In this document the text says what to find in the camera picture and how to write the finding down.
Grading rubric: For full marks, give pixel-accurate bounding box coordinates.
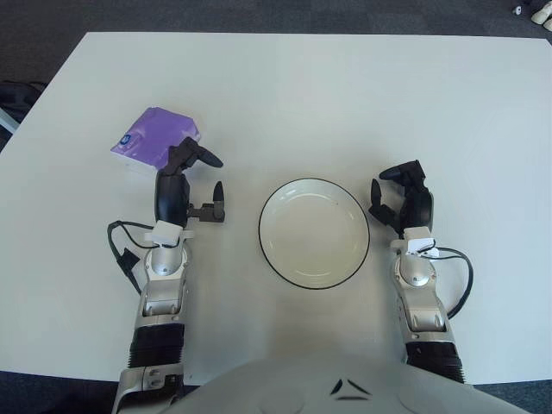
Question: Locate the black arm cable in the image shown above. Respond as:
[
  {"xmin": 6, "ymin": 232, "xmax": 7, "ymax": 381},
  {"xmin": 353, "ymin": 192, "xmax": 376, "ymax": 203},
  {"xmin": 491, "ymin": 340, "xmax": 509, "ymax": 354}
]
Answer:
[
  {"xmin": 106, "ymin": 220, "xmax": 159, "ymax": 294},
  {"xmin": 424, "ymin": 246, "xmax": 474, "ymax": 320}
]

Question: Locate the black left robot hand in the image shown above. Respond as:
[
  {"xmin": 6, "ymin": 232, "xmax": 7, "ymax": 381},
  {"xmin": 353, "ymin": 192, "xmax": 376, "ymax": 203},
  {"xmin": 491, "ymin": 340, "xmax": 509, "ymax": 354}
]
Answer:
[{"xmin": 154, "ymin": 136, "xmax": 228, "ymax": 229}]

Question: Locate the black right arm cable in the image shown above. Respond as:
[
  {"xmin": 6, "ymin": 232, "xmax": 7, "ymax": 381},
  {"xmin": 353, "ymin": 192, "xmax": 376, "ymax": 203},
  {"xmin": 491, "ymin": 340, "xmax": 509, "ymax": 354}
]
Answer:
[{"xmin": 424, "ymin": 246, "xmax": 474, "ymax": 320}]

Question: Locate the purple tissue paper pack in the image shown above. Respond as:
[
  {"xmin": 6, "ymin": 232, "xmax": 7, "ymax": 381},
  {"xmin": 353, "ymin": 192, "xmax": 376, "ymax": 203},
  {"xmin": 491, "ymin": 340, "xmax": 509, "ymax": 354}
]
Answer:
[{"xmin": 109, "ymin": 106, "xmax": 204, "ymax": 179}]

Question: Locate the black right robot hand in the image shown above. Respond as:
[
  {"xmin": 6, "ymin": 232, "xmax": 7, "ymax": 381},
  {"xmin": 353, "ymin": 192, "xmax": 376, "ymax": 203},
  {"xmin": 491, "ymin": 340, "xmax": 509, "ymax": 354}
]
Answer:
[{"xmin": 367, "ymin": 159, "xmax": 435, "ymax": 238}]

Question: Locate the white plate with black rim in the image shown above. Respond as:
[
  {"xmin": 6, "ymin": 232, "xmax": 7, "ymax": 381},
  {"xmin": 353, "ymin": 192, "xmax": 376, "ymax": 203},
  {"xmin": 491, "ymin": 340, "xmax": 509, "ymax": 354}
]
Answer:
[{"xmin": 258, "ymin": 177, "xmax": 372, "ymax": 291}]

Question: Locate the black bag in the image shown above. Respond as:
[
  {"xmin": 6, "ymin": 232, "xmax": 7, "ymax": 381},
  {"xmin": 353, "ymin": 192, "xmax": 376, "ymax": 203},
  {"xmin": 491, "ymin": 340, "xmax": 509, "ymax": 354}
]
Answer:
[{"xmin": 0, "ymin": 80, "xmax": 47, "ymax": 126}]

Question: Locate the white furniture edge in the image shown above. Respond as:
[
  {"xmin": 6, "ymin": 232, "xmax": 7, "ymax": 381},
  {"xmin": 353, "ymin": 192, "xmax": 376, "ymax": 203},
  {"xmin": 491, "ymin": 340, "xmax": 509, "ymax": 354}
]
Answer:
[{"xmin": 0, "ymin": 106, "xmax": 22, "ymax": 135}]

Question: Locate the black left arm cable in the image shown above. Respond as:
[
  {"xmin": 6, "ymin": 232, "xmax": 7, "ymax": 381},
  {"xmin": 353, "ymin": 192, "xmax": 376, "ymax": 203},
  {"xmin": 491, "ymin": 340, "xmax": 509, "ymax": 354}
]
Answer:
[{"xmin": 106, "ymin": 220, "xmax": 159, "ymax": 294}]

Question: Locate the silver robot torso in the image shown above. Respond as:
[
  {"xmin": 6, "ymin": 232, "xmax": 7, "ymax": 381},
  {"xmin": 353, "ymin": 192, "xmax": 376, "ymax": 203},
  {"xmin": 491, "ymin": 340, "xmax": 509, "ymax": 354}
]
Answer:
[{"xmin": 170, "ymin": 357, "xmax": 552, "ymax": 414}]

